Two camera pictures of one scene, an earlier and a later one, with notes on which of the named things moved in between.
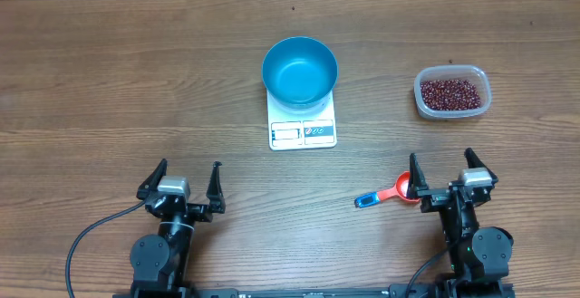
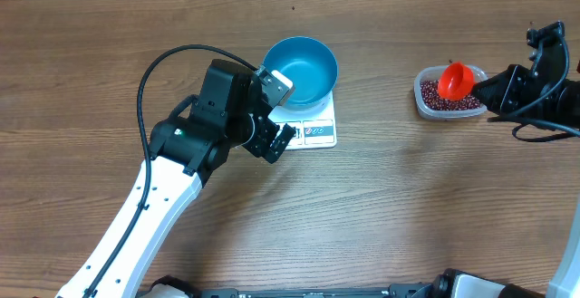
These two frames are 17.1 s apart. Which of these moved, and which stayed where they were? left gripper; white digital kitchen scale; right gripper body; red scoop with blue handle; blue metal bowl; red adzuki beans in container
Moved: right gripper body; left gripper; red scoop with blue handle
Stayed: white digital kitchen scale; red adzuki beans in container; blue metal bowl
